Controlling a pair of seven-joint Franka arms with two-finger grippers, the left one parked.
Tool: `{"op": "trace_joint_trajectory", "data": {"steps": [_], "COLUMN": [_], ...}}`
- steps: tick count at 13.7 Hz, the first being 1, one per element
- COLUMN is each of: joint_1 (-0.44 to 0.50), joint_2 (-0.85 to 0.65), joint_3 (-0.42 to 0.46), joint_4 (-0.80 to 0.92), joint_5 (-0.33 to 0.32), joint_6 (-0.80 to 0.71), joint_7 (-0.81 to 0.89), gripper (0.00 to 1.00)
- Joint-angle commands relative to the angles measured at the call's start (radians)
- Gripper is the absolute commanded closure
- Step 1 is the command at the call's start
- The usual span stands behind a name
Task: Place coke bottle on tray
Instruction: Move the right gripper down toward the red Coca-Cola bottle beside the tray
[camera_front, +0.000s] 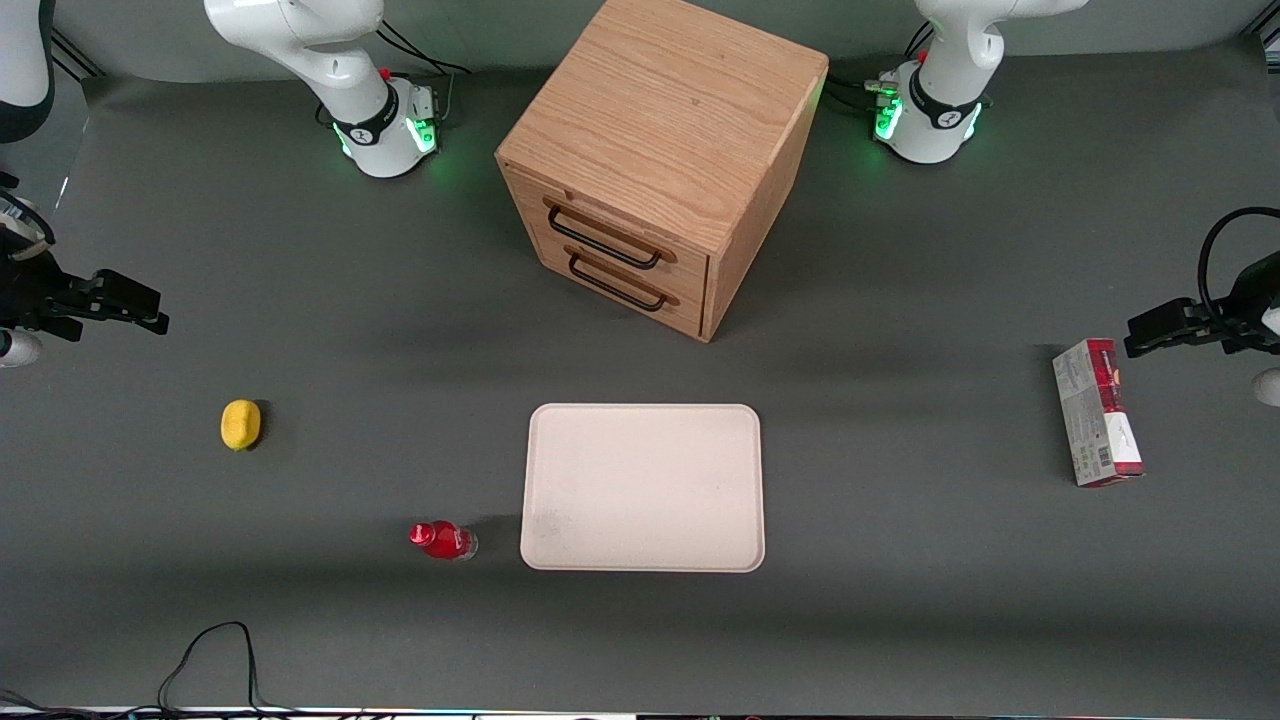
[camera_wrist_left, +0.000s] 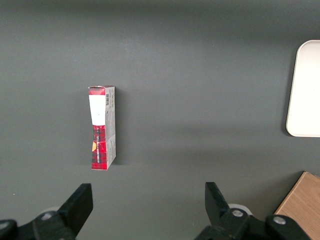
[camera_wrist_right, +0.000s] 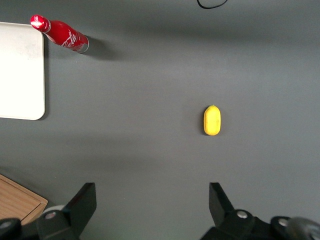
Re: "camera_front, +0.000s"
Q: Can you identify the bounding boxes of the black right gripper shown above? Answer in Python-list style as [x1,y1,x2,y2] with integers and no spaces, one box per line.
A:
[0,248,170,344]

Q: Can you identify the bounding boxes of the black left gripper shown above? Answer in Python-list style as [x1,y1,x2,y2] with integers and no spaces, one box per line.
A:
[1124,252,1280,359]

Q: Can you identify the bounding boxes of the red coke bottle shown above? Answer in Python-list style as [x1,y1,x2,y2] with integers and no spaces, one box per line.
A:
[407,520,480,563]

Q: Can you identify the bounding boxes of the beige rectangular tray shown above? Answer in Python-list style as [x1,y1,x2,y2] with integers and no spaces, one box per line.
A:
[520,403,767,574]

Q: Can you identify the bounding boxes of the red and grey carton box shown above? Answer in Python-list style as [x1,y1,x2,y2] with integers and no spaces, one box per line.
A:
[1052,338,1147,489]

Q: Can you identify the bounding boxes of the yellow lemon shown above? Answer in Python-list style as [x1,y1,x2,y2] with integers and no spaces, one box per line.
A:
[220,399,264,453]

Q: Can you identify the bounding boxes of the wooden drawer front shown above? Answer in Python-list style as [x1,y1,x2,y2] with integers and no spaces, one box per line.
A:
[503,165,713,299]
[527,225,709,339]

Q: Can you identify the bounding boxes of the wooden drawer cabinet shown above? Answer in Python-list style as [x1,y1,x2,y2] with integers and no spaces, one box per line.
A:
[495,0,830,344]

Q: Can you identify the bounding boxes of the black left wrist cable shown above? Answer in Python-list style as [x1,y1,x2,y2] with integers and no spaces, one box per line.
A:
[1198,206,1280,323]

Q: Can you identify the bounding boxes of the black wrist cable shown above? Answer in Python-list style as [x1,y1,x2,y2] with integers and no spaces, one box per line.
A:
[0,172,55,263]
[1198,206,1280,323]

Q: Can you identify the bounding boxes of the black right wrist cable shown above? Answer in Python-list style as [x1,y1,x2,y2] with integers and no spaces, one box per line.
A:
[0,172,55,263]

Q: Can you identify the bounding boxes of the aluminium frame rail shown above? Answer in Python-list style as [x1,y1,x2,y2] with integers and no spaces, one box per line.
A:
[48,26,103,83]
[1243,18,1280,73]

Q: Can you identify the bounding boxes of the black looped table cable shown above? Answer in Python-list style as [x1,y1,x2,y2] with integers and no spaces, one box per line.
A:
[156,621,301,718]

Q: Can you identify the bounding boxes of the black right arm base cables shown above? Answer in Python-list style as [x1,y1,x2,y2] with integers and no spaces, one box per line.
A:
[373,20,473,123]

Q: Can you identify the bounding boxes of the black arm base cables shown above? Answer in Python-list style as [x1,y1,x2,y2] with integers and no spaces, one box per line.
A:
[373,20,473,123]
[828,22,937,113]

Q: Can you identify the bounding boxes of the black left arm base cables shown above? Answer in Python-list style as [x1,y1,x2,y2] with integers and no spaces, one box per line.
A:
[828,22,937,113]

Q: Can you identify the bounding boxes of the thin black cable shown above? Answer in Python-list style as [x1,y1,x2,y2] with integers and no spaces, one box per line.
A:
[0,688,161,719]

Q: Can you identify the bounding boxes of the black metal drawer handle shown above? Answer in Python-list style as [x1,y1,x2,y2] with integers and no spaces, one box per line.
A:
[545,198,679,272]
[565,246,682,314]

